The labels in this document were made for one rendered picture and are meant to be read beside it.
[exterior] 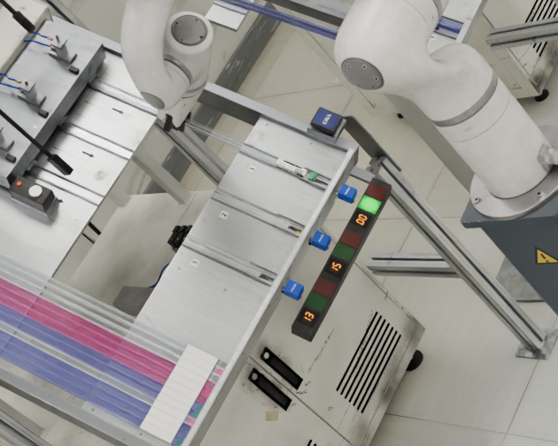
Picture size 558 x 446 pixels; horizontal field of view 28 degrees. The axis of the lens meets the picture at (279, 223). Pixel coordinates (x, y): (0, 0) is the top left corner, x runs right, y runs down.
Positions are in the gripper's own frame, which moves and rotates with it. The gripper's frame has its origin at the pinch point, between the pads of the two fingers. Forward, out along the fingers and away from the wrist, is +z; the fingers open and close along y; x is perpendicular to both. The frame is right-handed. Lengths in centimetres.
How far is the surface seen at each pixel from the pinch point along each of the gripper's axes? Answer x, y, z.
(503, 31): 49, -83, 40
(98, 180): -7.0, 18.5, 2.2
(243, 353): 33.2, 36.9, -5.7
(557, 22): 59, -84, 27
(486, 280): 69, -13, 25
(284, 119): 17.9, -8.8, -3.4
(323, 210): 33.2, 5.3, -5.4
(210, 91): 2.2, -8.0, -0.6
